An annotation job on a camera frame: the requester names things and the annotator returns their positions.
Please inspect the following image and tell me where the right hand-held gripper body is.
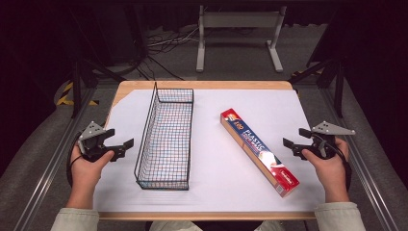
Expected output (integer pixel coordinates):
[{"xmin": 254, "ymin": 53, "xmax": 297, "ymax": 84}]
[{"xmin": 308, "ymin": 120, "xmax": 357, "ymax": 161}]

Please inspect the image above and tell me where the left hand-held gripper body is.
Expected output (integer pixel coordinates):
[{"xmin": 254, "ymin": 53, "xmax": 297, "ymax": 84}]
[{"xmin": 78, "ymin": 120, "xmax": 112, "ymax": 164}]

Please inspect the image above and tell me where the red blue plastic wrap box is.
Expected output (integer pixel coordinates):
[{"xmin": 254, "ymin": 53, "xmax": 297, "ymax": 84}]
[{"xmin": 219, "ymin": 108, "xmax": 301, "ymax": 198}]

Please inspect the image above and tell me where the black wire basket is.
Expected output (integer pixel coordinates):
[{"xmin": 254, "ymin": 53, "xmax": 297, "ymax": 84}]
[{"xmin": 134, "ymin": 81, "xmax": 195, "ymax": 192}]

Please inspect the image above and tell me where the person's left hand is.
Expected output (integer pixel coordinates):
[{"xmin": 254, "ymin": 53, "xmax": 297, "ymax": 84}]
[{"xmin": 69, "ymin": 143, "xmax": 115, "ymax": 197}]

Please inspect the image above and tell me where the person's right hand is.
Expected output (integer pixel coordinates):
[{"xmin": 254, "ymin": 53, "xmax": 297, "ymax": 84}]
[{"xmin": 301, "ymin": 137, "xmax": 351, "ymax": 199}]

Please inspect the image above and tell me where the black tripod stand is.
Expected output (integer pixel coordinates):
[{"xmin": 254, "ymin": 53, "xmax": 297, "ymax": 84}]
[
  {"xmin": 67, "ymin": 47, "xmax": 127, "ymax": 119},
  {"xmin": 288, "ymin": 55, "xmax": 348, "ymax": 118}
]

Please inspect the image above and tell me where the yellow black hazard tape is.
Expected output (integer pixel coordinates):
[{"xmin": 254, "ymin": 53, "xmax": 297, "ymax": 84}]
[{"xmin": 56, "ymin": 81, "xmax": 99, "ymax": 107}]

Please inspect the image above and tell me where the white table sheet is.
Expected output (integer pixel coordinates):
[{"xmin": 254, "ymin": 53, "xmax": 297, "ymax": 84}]
[{"xmin": 93, "ymin": 89, "xmax": 327, "ymax": 214}]

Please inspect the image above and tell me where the white metal stand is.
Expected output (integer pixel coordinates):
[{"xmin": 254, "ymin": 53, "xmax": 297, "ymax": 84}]
[{"xmin": 195, "ymin": 5, "xmax": 288, "ymax": 74}]

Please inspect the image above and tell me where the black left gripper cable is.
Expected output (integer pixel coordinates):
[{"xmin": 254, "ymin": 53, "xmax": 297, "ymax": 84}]
[{"xmin": 65, "ymin": 131, "xmax": 85, "ymax": 189}]

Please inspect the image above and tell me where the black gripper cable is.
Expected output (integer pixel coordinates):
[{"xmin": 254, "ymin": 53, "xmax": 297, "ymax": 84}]
[
  {"xmin": 65, "ymin": 131, "xmax": 85, "ymax": 189},
  {"xmin": 312, "ymin": 133, "xmax": 353, "ymax": 193}
]

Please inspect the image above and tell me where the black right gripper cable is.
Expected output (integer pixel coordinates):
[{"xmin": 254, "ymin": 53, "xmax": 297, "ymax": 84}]
[{"xmin": 312, "ymin": 133, "xmax": 353, "ymax": 193}]

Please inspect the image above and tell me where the aluminium rail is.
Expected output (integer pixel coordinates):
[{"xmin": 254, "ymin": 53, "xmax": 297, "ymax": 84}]
[
  {"xmin": 319, "ymin": 87, "xmax": 400, "ymax": 231},
  {"xmin": 13, "ymin": 87, "xmax": 97, "ymax": 231}
]

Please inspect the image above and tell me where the black floor cable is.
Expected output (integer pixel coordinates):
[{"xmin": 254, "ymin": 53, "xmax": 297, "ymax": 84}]
[{"xmin": 138, "ymin": 55, "xmax": 186, "ymax": 82}]

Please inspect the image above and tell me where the white floor cable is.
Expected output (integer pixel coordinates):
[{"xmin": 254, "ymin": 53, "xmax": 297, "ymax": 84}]
[{"xmin": 147, "ymin": 27, "xmax": 200, "ymax": 48}]

